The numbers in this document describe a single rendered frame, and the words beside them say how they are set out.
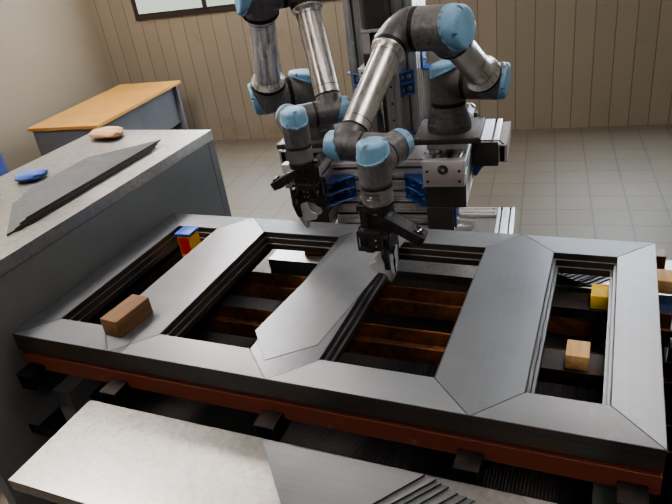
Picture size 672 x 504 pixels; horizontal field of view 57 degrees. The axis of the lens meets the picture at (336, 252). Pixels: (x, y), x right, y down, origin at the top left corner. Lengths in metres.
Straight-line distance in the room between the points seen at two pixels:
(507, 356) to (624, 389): 0.23
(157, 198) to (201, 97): 3.80
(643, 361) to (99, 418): 1.23
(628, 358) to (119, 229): 1.55
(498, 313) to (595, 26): 3.88
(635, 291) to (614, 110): 3.82
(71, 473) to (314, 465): 0.55
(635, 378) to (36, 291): 1.54
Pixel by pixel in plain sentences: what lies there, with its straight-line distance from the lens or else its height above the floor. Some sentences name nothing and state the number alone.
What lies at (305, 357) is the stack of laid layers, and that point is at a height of 0.87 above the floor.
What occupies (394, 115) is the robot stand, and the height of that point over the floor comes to 1.08.
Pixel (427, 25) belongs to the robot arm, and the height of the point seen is 1.45.
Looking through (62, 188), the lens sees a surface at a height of 1.07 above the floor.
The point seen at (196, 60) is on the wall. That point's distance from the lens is 5.97.
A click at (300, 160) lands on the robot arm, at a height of 1.14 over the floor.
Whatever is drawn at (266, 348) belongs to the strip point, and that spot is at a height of 0.87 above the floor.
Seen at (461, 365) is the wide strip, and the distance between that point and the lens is 1.36.
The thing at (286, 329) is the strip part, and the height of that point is 0.87.
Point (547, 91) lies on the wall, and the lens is 5.29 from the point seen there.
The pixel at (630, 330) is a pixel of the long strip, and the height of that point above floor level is 0.87.
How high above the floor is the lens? 1.73
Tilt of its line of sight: 28 degrees down
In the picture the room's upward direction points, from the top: 9 degrees counter-clockwise
